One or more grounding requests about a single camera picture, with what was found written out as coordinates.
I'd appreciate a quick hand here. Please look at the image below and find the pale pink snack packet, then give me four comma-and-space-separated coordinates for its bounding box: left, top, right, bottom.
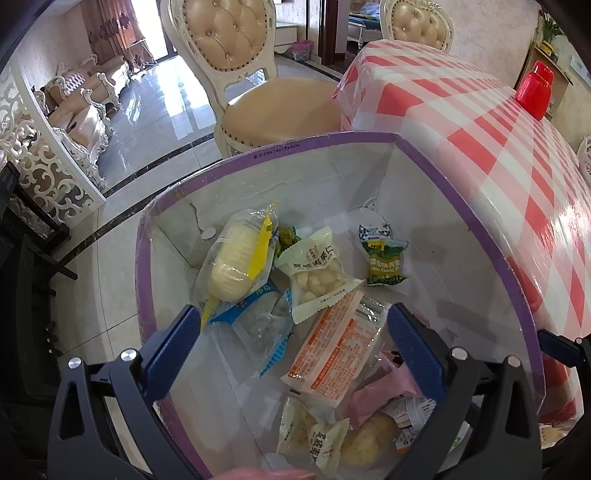
348, 351, 419, 430

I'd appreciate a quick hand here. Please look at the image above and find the red plastic jar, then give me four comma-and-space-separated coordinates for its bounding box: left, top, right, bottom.
515, 60, 555, 121

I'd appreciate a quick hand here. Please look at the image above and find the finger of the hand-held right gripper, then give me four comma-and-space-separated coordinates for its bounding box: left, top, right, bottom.
538, 329, 591, 370

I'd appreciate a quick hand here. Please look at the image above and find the small orange-white snack packet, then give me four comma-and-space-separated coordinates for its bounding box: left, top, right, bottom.
383, 397, 437, 455

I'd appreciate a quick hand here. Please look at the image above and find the white box with purple rim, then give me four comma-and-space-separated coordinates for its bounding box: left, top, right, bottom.
134, 131, 548, 480

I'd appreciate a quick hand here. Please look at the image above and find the green snack packet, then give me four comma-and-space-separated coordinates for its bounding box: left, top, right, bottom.
361, 237, 411, 287

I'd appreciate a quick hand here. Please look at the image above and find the cream carved sofa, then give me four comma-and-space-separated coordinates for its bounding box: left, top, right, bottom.
34, 53, 132, 139
46, 90, 114, 185

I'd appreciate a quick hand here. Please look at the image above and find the brown curtain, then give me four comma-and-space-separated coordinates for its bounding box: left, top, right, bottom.
83, 0, 148, 75

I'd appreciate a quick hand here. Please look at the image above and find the yellow-striped bread packet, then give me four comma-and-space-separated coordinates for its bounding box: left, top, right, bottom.
194, 200, 281, 315

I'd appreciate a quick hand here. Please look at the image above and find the dark wooden furniture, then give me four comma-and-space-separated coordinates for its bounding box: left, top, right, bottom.
0, 161, 79, 416

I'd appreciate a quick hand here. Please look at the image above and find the small blue-white snack packet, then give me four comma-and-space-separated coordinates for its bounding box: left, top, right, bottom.
358, 208, 393, 243

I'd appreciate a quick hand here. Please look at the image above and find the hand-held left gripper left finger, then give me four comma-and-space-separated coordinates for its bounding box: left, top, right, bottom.
51, 304, 204, 480

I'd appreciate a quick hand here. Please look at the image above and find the red checkered tablecloth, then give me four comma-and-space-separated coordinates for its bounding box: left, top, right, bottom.
332, 39, 591, 421

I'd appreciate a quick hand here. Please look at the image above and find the white nut snack packet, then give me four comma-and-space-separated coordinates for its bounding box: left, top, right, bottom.
274, 226, 365, 324
277, 394, 349, 476

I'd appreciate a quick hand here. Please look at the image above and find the wooden wall shelf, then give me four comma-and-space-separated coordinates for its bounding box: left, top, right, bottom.
526, 39, 573, 116

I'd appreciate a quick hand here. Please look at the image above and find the white carved partition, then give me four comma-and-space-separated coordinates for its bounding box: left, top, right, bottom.
0, 65, 107, 227

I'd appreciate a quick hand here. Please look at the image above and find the white floral teapot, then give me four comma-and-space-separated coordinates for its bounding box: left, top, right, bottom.
577, 134, 591, 176

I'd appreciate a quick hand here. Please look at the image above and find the clear blue-edged snack packet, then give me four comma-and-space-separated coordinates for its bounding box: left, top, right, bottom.
210, 279, 296, 377

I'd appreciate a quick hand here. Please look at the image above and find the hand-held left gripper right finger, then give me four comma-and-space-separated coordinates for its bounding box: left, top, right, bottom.
388, 302, 543, 480

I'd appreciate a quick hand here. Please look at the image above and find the cream tufted dining chair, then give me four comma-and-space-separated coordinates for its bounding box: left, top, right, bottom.
379, 0, 455, 51
166, 0, 342, 158

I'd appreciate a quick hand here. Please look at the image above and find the round bread packet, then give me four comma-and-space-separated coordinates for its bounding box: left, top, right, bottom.
342, 411, 400, 472

